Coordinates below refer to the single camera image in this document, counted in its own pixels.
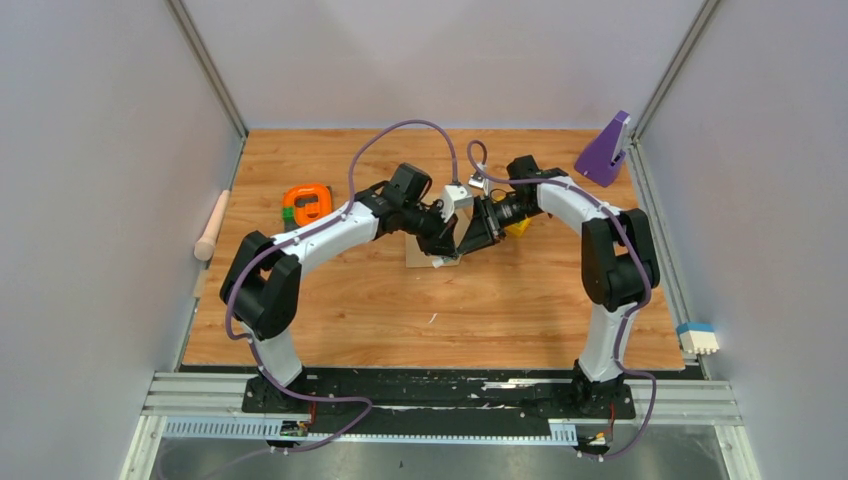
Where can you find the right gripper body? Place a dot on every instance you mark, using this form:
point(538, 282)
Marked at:
point(499, 215)

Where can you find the purple plastic stand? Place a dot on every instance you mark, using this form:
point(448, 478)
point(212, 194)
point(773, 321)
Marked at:
point(603, 158)

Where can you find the brown paper envelope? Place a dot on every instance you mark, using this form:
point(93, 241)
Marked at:
point(415, 258)

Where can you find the wooden rolling pin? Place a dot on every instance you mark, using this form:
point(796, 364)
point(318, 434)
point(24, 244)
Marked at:
point(205, 246)

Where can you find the white green glue stick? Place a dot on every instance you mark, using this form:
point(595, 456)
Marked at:
point(438, 262)

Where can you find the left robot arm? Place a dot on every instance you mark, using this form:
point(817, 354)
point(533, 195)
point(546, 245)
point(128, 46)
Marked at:
point(261, 289)

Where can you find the slotted cable duct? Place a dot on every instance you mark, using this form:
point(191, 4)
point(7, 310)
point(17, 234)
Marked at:
point(559, 434)

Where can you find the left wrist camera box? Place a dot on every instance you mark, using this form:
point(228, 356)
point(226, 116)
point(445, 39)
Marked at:
point(454, 197)

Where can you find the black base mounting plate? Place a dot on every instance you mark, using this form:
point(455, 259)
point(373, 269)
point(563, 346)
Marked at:
point(431, 401)

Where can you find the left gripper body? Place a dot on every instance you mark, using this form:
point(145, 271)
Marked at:
point(432, 230)

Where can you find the orange toy track loop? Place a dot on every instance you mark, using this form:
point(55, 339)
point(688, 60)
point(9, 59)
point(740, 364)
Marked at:
point(312, 202)

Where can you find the white blue toy brick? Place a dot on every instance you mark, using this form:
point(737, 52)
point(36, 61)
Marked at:
point(697, 338)

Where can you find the yellow toy window brick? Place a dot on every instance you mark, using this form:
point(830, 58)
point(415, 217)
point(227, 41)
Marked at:
point(518, 229)

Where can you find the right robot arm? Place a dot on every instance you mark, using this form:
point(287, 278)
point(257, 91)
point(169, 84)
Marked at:
point(619, 268)

